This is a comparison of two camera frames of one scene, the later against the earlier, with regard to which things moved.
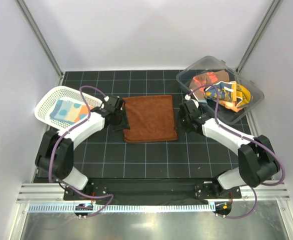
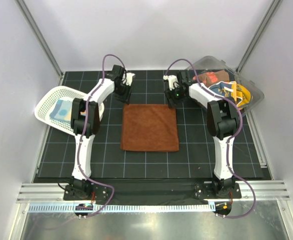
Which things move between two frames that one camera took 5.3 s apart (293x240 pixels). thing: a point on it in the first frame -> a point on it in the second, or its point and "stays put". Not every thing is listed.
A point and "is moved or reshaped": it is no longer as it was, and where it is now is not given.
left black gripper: [124, 125] -> [125, 98]
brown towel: [151, 118] is moved or reshaped
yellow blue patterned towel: [232, 96] stays put
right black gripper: [181, 116] -> [172, 102]
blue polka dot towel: [71, 112] stays put
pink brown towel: [198, 84] stays put
